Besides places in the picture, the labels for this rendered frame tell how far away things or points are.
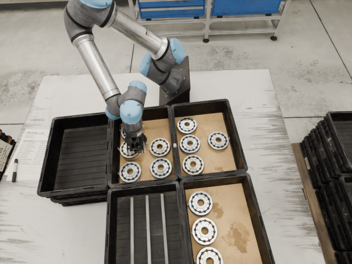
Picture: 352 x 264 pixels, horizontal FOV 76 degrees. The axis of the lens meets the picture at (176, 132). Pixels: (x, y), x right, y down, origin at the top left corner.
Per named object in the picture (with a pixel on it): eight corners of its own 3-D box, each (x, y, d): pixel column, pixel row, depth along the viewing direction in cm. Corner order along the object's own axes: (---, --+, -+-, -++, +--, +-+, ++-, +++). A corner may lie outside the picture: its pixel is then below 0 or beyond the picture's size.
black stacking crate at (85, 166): (63, 129, 124) (53, 118, 114) (117, 123, 124) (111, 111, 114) (51, 202, 104) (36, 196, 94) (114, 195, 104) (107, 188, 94)
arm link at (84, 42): (50, 19, 92) (105, 124, 95) (59, 0, 85) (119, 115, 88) (75, 20, 101) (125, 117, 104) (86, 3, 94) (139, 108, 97)
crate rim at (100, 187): (54, 119, 115) (52, 117, 113) (112, 113, 116) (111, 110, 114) (39, 197, 95) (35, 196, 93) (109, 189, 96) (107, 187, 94)
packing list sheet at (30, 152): (23, 129, 138) (22, 128, 138) (59, 128, 137) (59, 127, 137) (2, 180, 122) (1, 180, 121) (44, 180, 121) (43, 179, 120)
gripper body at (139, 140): (127, 154, 98) (123, 141, 88) (127, 137, 103) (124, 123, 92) (144, 153, 99) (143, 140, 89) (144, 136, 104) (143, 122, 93)
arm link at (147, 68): (155, 72, 133) (136, 59, 124) (171, 59, 124) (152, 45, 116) (154, 88, 127) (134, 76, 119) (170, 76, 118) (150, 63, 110)
